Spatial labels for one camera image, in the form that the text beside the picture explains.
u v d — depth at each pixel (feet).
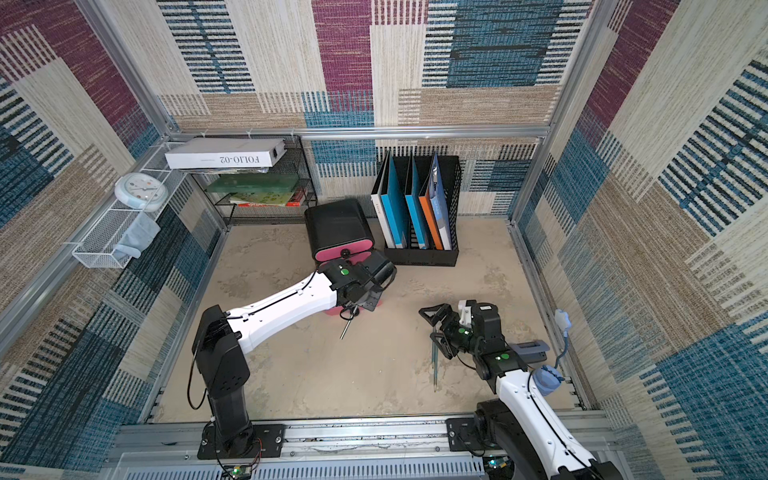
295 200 3.31
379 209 2.93
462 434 2.43
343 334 3.13
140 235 2.27
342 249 3.00
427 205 2.88
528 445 1.62
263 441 2.40
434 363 2.79
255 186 3.10
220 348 1.48
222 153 2.59
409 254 3.34
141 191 2.47
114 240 2.32
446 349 2.45
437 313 2.40
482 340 2.06
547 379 2.39
